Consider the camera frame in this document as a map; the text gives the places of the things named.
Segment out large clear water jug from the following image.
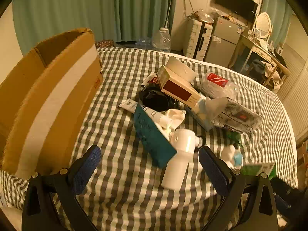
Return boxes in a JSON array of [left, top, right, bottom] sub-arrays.
[[152, 28, 172, 52]]

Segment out narrow green curtain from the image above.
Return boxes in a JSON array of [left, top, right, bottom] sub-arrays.
[[261, 0, 293, 45]]

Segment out small red and white packet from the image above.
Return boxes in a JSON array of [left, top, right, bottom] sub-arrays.
[[142, 72, 160, 87]]

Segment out clear plastic bottle red label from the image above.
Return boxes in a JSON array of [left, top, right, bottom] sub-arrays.
[[200, 72, 237, 99]]

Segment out grey checked bed sheet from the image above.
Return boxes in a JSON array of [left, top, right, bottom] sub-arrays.
[[0, 47, 299, 231]]

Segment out dark wall cable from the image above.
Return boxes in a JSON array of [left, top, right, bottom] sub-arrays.
[[183, 0, 196, 20]]

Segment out white tape roll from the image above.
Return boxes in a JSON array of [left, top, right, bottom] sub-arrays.
[[166, 56, 196, 82]]

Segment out white cream tube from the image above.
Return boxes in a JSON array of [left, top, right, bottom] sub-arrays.
[[118, 99, 172, 127]]

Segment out white and blue toy figure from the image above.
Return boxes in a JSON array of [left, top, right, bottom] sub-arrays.
[[220, 144, 243, 169]]

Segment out wooden chair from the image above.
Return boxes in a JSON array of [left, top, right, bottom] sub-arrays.
[[263, 55, 290, 88]]

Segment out brown patterned bag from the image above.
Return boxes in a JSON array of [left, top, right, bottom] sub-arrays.
[[95, 39, 115, 49]]

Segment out wide green curtain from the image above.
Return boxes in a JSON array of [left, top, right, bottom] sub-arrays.
[[12, 0, 178, 56]]

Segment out clear plastic bags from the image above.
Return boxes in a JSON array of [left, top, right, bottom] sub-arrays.
[[192, 7, 217, 22]]

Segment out brown cardboard box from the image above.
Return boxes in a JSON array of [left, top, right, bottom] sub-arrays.
[[0, 28, 104, 180]]

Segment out cream dressing table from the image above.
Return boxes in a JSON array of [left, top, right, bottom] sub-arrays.
[[228, 34, 277, 77]]

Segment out cream clothing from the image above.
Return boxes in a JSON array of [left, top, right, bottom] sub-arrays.
[[250, 59, 284, 87]]

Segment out silver mini fridge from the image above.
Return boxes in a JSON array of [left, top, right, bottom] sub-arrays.
[[204, 16, 242, 65]]

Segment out green foil packet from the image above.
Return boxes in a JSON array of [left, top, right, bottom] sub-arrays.
[[226, 130, 242, 147]]

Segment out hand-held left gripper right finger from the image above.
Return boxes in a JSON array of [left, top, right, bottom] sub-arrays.
[[198, 146, 280, 231]]

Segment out plastic-wrapped dark printed pack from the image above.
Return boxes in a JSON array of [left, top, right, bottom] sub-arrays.
[[211, 97, 263, 135]]

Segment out black wall television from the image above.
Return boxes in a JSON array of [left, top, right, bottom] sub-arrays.
[[215, 0, 258, 23]]

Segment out white louvered wardrobe doors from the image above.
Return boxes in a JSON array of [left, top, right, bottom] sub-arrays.
[[277, 36, 308, 140]]

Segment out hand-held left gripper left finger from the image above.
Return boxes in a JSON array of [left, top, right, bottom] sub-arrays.
[[21, 145, 103, 231]]

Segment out blue floral tissue pack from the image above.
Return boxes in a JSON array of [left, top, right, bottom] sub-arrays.
[[184, 94, 229, 131]]

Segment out green medicine box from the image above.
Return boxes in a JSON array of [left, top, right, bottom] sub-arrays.
[[241, 162, 277, 181]]

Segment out dark bag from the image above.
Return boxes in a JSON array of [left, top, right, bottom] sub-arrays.
[[115, 41, 136, 48]]

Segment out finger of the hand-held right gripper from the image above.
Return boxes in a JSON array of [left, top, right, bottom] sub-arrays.
[[271, 177, 300, 223]]

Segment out teal box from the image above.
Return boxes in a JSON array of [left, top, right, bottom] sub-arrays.
[[133, 104, 177, 168]]

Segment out white ribbed suitcase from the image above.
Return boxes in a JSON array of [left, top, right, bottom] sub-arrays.
[[183, 18, 213, 60]]

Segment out dark red and white carton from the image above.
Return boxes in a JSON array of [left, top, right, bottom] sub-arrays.
[[157, 65, 202, 108]]

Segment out white oval vanity mirror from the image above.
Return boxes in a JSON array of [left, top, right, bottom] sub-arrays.
[[252, 12, 273, 41]]

